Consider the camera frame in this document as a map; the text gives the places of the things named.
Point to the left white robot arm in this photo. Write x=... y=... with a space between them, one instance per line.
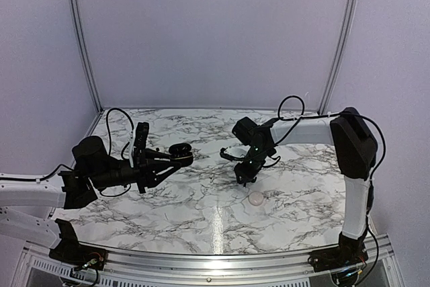
x=38 y=192

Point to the black earbud charging case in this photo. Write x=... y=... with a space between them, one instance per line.
x=181 y=153

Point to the aluminium corner post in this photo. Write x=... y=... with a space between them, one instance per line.
x=84 y=55
x=335 y=68

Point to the left aluminium corner post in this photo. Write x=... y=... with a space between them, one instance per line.
x=84 y=55

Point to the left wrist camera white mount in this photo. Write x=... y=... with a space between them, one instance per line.
x=137 y=143

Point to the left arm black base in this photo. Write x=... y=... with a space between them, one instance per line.
x=69 y=250

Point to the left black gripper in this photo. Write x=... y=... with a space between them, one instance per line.
x=145 y=169

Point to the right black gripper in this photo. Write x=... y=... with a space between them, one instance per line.
x=246 y=175

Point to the pink round earbud case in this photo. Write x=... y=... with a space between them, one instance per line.
x=256 y=198

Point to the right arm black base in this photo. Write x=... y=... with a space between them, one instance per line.
x=348 y=252

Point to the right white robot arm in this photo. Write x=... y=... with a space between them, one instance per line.
x=347 y=131

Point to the aluminium front rail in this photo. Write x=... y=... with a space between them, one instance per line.
x=139 y=268

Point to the right aluminium corner post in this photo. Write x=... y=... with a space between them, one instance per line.
x=335 y=68

